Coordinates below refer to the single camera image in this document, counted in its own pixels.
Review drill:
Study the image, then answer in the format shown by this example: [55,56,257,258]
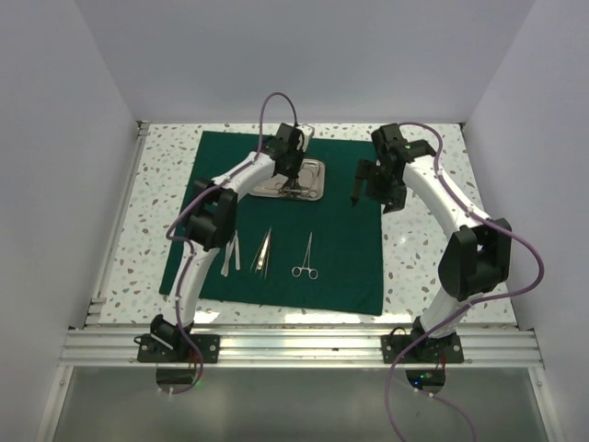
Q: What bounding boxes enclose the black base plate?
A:
[133,333,220,364]
[380,333,465,365]

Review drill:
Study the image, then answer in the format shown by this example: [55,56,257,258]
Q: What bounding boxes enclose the steel instrument tray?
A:
[248,158,327,202]

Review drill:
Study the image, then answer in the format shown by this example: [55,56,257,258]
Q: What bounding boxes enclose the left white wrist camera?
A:
[297,124,315,152]

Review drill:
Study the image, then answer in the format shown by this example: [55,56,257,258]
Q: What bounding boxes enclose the steel surgical scissors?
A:
[277,180,318,201]

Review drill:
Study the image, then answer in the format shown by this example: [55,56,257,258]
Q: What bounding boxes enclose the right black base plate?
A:
[380,333,465,365]

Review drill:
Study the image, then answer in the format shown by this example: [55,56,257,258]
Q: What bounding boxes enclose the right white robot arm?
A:
[351,123,512,362]

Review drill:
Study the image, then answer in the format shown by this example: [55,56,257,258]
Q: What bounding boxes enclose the pointed steel tweezers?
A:
[257,231,271,279]

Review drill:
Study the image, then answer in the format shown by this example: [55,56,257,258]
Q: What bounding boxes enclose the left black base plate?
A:
[133,333,220,364]

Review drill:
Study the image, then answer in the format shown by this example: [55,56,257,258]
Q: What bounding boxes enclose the steel hemostat clamp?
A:
[291,233,318,280]

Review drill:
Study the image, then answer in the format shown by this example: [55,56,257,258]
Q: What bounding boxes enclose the aluminium mounting rail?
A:
[58,324,543,368]

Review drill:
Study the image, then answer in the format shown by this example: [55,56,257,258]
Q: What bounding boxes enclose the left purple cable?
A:
[165,92,299,397]

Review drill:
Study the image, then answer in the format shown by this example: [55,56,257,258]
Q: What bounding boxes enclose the steel forceps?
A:
[249,227,272,275]

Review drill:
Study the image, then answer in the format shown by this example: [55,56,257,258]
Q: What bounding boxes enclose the green surgical cloth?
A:
[158,130,386,318]

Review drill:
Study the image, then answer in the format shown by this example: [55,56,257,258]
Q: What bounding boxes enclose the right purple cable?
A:
[385,121,547,442]

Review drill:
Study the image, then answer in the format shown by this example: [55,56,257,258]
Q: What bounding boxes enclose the purple cable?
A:
[165,92,299,397]
[385,121,547,442]

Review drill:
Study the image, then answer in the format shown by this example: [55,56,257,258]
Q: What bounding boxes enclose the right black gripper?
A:
[352,158,407,215]

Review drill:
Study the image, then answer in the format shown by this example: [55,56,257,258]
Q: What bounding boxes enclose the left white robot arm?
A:
[138,123,315,363]

